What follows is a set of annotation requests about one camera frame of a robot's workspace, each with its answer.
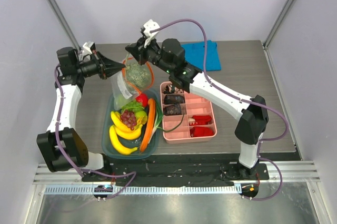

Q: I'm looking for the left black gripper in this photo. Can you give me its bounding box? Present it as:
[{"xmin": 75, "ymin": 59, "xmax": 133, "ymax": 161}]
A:
[{"xmin": 75, "ymin": 50, "xmax": 125, "ymax": 80}]

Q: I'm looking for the clear zip top bag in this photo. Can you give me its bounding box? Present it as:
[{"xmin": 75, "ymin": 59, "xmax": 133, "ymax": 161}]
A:
[{"xmin": 111, "ymin": 53, "xmax": 154, "ymax": 110}]

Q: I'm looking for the green netted melon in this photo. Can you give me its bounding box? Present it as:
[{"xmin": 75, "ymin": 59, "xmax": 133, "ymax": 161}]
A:
[{"xmin": 125, "ymin": 63, "xmax": 152, "ymax": 90}]

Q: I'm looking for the red pepper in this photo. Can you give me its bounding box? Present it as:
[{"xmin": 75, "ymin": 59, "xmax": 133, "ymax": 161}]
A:
[{"xmin": 136, "ymin": 93, "xmax": 148, "ymax": 107}]

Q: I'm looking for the green grape bunch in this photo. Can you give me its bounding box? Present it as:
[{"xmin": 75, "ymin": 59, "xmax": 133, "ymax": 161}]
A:
[{"xmin": 121, "ymin": 100, "xmax": 144, "ymax": 113}]

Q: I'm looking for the purple grape bunch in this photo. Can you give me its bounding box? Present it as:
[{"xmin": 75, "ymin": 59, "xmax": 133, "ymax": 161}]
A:
[{"xmin": 120, "ymin": 110, "xmax": 137, "ymax": 131}]

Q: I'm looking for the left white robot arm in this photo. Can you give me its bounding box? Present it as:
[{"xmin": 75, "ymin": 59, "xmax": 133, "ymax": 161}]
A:
[{"xmin": 36, "ymin": 42, "xmax": 125, "ymax": 181}]

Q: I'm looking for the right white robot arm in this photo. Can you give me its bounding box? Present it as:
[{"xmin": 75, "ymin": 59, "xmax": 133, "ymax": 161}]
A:
[{"xmin": 125, "ymin": 38, "xmax": 269, "ymax": 179}]

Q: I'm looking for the yellow banana upper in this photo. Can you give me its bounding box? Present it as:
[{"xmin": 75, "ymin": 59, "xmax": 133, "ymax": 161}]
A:
[{"xmin": 110, "ymin": 111, "xmax": 139, "ymax": 133}]

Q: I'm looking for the yellow banana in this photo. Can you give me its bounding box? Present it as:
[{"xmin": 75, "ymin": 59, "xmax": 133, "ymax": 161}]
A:
[
  {"xmin": 109, "ymin": 125, "xmax": 138, "ymax": 155},
  {"xmin": 110, "ymin": 111, "xmax": 139, "ymax": 133},
  {"xmin": 113, "ymin": 125, "xmax": 143, "ymax": 140}
]

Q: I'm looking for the rose pattern rolled sock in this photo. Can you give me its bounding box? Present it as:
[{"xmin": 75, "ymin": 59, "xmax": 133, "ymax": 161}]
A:
[{"xmin": 163, "ymin": 84, "xmax": 184, "ymax": 94}]

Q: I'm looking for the yellow green bell pepper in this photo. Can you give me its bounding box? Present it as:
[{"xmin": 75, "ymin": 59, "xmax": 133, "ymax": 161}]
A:
[{"xmin": 135, "ymin": 110, "xmax": 148, "ymax": 125}]

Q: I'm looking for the blue folded cloth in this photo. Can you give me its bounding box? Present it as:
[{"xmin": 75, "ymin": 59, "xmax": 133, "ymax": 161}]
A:
[{"xmin": 182, "ymin": 40, "xmax": 222, "ymax": 72}]

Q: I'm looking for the dark floral rolled sock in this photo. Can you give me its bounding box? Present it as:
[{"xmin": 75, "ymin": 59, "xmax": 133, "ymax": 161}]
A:
[{"xmin": 163, "ymin": 94, "xmax": 185, "ymax": 105}]

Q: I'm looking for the green onion stalk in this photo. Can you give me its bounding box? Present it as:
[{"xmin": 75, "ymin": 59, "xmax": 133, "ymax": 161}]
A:
[{"xmin": 152, "ymin": 100, "xmax": 185, "ymax": 134}]

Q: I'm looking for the yellow banana middle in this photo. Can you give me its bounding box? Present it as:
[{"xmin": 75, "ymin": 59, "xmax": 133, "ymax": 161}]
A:
[{"xmin": 113, "ymin": 125, "xmax": 143, "ymax": 140}]

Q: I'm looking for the dotted dark rolled sock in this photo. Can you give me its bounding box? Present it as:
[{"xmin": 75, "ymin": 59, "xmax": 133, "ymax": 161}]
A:
[{"xmin": 163, "ymin": 104, "xmax": 182, "ymax": 116}]

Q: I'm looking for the orange carrot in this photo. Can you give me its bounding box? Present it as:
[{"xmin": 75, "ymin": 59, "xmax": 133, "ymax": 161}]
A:
[{"xmin": 140, "ymin": 98, "xmax": 156, "ymax": 152}]

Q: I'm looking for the yellow banana lower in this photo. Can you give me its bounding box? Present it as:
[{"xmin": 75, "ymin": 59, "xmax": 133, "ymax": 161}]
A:
[{"xmin": 109, "ymin": 125, "xmax": 138, "ymax": 155}]

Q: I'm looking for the pink divided organizer tray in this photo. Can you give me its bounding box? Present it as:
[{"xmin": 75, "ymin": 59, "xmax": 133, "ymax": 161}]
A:
[{"xmin": 160, "ymin": 82, "xmax": 217, "ymax": 144}]

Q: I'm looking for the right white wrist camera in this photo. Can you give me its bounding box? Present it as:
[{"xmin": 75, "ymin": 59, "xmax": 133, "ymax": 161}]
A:
[{"xmin": 141, "ymin": 19, "xmax": 160, "ymax": 48}]

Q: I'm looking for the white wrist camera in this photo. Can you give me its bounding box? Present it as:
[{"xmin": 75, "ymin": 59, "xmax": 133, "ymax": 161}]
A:
[
  {"xmin": 141, "ymin": 19, "xmax": 160, "ymax": 48},
  {"xmin": 78, "ymin": 42, "xmax": 96, "ymax": 61}
]

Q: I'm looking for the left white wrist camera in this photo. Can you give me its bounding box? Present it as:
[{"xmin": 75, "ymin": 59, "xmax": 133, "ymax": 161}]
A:
[{"xmin": 78, "ymin": 42, "xmax": 96, "ymax": 61}]

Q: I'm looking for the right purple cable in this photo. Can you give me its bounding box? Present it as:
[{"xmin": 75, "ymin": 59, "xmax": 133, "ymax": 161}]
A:
[{"xmin": 150, "ymin": 18, "xmax": 290, "ymax": 201}]

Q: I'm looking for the purple cable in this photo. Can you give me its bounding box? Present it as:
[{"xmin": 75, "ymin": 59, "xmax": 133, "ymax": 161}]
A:
[
  {"xmin": 150, "ymin": 18, "xmax": 290, "ymax": 201},
  {"xmin": 54, "ymin": 65, "xmax": 137, "ymax": 200}
]

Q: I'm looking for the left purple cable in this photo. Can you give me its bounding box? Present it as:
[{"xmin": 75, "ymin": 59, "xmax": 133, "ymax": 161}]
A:
[{"xmin": 54, "ymin": 65, "xmax": 137, "ymax": 200}]

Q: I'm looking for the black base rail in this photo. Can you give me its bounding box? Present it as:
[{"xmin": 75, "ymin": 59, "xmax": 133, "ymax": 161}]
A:
[{"xmin": 81, "ymin": 152, "xmax": 271, "ymax": 187}]

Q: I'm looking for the slotted cable duct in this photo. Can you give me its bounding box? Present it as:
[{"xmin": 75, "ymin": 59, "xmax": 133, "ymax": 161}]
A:
[{"xmin": 44, "ymin": 184, "xmax": 242, "ymax": 195}]

